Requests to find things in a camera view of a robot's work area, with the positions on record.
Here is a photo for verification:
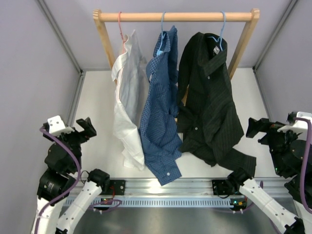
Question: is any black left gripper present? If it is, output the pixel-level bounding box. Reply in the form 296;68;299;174
44;117;96;171

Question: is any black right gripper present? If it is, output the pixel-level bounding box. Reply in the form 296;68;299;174
246;117;299;176

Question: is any dark pinstriped shirt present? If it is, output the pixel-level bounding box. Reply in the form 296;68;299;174
177;32;256;176

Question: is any light blue wire hanger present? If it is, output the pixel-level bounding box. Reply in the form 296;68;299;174
209;11;226;55

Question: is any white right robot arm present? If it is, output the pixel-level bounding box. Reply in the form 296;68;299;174
226;117;312;234

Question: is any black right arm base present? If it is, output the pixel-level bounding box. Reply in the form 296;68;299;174
212;179;245;196

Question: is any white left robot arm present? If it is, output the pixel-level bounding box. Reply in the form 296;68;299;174
31;116;124;234

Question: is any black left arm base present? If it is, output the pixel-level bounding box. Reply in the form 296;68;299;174
101;179;126;196

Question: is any white shirt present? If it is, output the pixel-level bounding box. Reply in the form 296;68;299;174
112;31;149;171

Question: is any blue checked shirt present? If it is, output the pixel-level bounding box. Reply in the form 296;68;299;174
139;26;182;186

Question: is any blue hanger with clip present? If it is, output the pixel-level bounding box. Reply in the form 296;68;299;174
156;11;166;56

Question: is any wooden clothes rack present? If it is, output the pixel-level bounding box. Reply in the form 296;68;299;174
93;8;260;78

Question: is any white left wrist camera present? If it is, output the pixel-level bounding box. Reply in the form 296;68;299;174
43;116;75;137

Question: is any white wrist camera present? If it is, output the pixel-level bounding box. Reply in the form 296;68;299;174
277;111;312;134
43;116;75;137

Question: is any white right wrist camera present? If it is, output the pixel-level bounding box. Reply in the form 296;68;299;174
277;111;312;134

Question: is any light blue slotted cable duct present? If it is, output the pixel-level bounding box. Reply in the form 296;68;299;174
48;196;249;208

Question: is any pink wire hanger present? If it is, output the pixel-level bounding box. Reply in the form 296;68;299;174
117;11;128;53

